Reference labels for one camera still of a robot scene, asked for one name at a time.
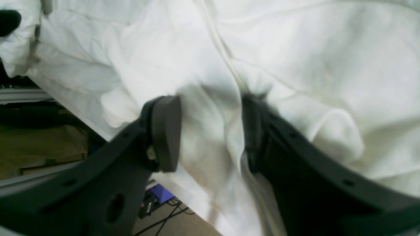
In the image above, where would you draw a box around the image right gripper black right finger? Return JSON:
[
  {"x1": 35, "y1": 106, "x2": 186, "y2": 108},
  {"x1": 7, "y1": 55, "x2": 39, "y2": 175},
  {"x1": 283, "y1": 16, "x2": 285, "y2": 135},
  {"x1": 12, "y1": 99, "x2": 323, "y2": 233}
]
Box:
[{"x1": 242, "y1": 96, "x2": 420, "y2": 236}]

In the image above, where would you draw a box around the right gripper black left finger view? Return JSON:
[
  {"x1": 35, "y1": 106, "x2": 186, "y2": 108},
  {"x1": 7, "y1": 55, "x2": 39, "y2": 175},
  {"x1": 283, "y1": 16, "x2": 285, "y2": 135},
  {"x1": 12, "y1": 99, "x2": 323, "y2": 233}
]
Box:
[{"x1": 1, "y1": 96, "x2": 182, "y2": 236}]

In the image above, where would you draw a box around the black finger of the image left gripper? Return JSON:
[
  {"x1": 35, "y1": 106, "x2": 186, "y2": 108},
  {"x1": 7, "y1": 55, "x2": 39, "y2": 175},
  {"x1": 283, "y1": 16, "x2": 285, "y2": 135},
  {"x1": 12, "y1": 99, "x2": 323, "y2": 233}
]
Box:
[{"x1": 0, "y1": 10, "x2": 22, "y2": 37}]

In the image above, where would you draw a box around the white T-shirt with LeRobot print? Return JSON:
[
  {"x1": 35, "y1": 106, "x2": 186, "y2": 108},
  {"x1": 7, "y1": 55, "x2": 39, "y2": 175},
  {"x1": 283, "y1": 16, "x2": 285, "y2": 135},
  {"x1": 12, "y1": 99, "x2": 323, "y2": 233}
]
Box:
[{"x1": 1, "y1": 0, "x2": 419, "y2": 236}]

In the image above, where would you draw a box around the blue box on floor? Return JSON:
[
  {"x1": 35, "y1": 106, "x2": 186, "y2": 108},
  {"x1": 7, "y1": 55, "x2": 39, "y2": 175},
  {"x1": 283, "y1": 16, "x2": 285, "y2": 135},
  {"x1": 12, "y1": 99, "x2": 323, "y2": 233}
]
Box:
[{"x1": 149, "y1": 184, "x2": 175, "y2": 203}]

